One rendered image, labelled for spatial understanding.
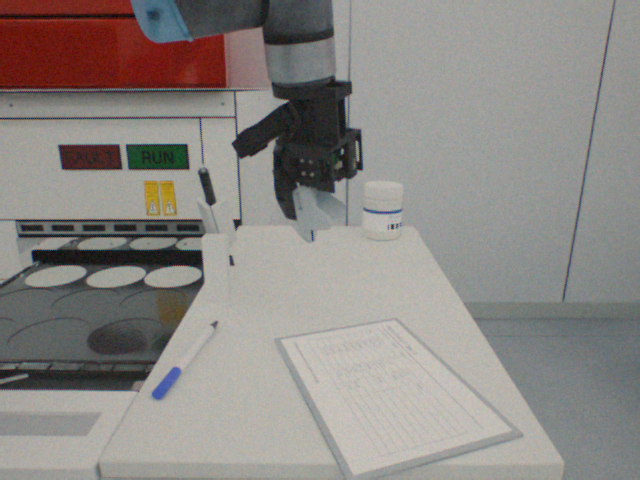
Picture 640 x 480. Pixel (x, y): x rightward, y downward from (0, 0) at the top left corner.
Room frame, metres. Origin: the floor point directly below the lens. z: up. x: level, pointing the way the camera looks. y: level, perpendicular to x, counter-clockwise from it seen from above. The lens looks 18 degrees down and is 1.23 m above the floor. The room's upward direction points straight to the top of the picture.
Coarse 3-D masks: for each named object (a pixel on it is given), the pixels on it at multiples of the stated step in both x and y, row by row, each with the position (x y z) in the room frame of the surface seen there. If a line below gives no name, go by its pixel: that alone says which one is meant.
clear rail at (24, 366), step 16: (0, 368) 0.50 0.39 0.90; (16, 368) 0.50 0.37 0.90; (32, 368) 0.50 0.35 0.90; (48, 368) 0.50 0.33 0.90; (64, 368) 0.50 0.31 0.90; (80, 368) 0.50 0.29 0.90; (96, 368) 0.50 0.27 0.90; (112, 368) 0.50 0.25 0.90; (128, 368) 0.50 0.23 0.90; (144, 368) 0.50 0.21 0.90
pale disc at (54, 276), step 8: (40, 272) 0.81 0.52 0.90; (48, 272) 0.81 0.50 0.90; (56, 272) 0.81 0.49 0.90; (64, 272) 0.81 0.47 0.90; (72, 272) 0.81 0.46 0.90; (80, 272) 0.81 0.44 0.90; (32, 280) 0.77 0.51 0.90; (40, 280) 0.77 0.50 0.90; (48, 280) 0.77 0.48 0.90; (56, 280) 0.77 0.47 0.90; (64, 280) 0.77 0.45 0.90; (72, 280) 0.78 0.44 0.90
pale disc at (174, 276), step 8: (152, 272) 0.81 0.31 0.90; (160, 272) 0.81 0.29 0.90; (168, 272) 0.81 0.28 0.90; (176, 272) 0.81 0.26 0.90; (184, 272) 0.81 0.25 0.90; (192, 272) 0.81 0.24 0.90; (200, 272) 0.81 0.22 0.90; (144, 280) 0.78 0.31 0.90; (152, 280) 0.78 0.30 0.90; (160, 280) 0.78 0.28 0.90; (168, 280) 0.78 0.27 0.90; (176, 280) 0.78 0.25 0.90; (184, 280) 0.78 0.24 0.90; (192, 280) 0.78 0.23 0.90
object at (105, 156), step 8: (64, 152) 0.90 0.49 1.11; (72, 152) 0.90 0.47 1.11; (80, 152) 0.90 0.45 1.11; (88, 152) 0.90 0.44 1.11; (96, 152) 0.90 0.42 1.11; (104, 152) 0.90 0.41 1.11; (112, 152) 0.90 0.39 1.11; (64, 160) 0.90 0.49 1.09; (72, 160) 0.90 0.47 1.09; (80, 160) 0.90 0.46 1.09; (88, 160) 0.90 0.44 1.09; (96, 160) 0.90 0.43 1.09; (104, 160) 0.90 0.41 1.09; (112, 160) 0.90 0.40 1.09
